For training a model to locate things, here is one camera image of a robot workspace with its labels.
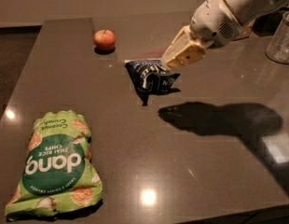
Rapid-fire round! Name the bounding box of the red apple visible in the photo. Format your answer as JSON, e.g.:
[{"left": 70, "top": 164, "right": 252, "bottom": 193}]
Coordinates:
[{"left": 94, "top": 29, "right": 116, "bottom": 51}]

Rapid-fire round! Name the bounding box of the green rice chip bag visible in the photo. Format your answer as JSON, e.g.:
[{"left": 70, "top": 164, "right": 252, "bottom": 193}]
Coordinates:
[{"left": 5, "top": 110, "right": 103, "bottom": 221}]

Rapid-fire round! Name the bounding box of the blue chip bag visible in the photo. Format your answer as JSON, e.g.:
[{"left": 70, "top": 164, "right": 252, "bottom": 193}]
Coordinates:
[{"left": 125, "top": 59, "right": 179, "bottom": 94}]

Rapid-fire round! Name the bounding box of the clear glass jar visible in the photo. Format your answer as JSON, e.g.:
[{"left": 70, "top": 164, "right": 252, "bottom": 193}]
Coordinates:
[{"left": 266, "top": 11, "right": 289, "bottom": 64}]

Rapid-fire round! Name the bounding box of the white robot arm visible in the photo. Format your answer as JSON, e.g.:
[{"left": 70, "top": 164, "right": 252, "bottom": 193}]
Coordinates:
[{"left": 161, "top": 0, "right": 289, "bottom": 70}]

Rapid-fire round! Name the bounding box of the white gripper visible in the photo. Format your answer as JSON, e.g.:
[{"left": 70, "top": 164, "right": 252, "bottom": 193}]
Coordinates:
[{"left": 161, "top": 0, "right": 243, "bottom": 69}]

